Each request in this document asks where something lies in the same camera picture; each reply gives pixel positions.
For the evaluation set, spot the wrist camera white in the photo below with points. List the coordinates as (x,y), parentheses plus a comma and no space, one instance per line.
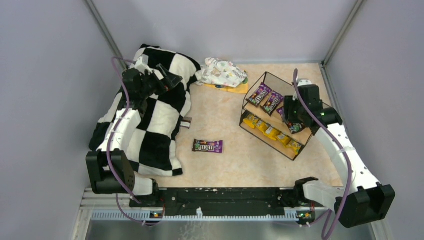
(142,65)
(303,82)

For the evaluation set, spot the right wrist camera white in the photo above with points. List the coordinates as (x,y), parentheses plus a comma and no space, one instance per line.
(303,82)

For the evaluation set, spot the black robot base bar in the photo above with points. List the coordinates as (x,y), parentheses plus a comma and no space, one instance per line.
(236,201)

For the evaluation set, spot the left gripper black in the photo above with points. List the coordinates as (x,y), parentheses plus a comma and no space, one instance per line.
(158,80)

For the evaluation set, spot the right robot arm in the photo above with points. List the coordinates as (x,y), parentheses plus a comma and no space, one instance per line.
(363,199)

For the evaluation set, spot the black white checkered pillow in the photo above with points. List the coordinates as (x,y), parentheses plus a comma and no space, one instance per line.
(152,149)

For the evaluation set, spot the purple m&m bag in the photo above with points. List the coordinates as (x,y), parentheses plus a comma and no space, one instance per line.
(208,146)
(258,96)
(272,103)

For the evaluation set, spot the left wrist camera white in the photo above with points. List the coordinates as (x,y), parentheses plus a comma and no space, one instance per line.
(142,65)

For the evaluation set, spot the yellow M&M bags lower shelf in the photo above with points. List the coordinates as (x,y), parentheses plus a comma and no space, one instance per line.
(272,133)

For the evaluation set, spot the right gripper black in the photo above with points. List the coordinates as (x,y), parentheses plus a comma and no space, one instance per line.
(291,114)

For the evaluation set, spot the white toothed rail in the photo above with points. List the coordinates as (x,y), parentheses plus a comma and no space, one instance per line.
(156,215)

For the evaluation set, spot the brown M&M bag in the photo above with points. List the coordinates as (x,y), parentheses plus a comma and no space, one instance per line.
(294,128)

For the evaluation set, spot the yellow cloth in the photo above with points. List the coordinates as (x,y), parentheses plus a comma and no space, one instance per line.
(243,88)

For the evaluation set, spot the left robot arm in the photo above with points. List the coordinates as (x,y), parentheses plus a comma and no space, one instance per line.
(109,168)

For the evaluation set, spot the black wire wooden shelf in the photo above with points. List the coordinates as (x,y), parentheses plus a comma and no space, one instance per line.
(275,120)

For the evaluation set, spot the purple M&M bag on shelf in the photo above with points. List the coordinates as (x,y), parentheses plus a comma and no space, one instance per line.
(258,96)

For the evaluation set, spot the floral white cloth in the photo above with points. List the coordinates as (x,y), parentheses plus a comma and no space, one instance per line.
(219,72)

